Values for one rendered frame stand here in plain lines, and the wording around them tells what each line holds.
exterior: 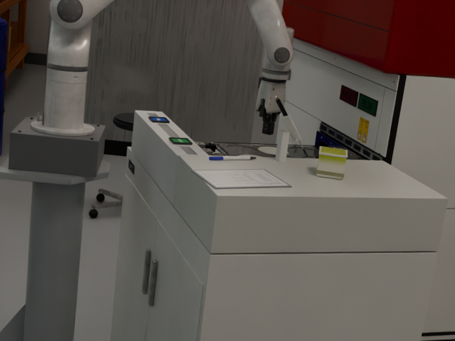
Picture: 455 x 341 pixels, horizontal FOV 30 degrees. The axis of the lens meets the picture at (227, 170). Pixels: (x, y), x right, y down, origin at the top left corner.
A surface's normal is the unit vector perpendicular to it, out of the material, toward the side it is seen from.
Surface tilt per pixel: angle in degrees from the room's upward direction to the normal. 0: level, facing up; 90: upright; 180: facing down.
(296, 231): 90
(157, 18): 90
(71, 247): 90
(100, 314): 0
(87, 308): 0
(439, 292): 90
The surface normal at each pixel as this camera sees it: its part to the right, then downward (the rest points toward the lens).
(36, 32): 0.05, 0.27
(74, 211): 0.78, 0.25
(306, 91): -0.94, -0.02
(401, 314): 0.31, 0.29
